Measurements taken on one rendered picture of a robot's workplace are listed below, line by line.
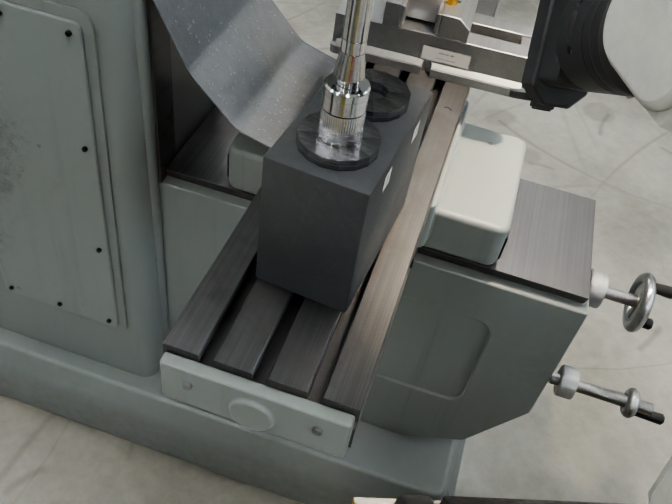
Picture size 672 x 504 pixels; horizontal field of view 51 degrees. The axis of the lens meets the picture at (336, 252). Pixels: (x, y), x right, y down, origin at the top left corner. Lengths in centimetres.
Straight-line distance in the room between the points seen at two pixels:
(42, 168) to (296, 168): 73
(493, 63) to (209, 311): 68
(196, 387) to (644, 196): 232
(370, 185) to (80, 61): 61
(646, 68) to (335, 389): 47
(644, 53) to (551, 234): 90
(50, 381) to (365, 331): 110
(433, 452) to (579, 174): 153
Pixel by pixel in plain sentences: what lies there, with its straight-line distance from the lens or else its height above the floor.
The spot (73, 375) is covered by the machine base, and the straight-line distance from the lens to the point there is 175.
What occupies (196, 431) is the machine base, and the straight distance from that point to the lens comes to 168.
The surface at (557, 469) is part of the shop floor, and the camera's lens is 198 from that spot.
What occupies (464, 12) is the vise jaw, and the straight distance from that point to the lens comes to 126.
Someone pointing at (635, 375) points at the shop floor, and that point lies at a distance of 226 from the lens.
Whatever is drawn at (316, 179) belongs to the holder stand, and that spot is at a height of 114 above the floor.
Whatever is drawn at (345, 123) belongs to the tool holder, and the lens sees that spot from 72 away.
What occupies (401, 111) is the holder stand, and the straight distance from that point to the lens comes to 82.
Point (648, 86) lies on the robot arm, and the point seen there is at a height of 140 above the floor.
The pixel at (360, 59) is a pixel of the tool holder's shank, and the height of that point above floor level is 126.
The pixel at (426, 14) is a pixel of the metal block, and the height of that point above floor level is 105.
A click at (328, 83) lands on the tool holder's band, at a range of 71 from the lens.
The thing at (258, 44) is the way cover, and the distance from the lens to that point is 131.
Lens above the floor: 160
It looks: 45 degrees down
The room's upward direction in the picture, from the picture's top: 10 degrees clockwise
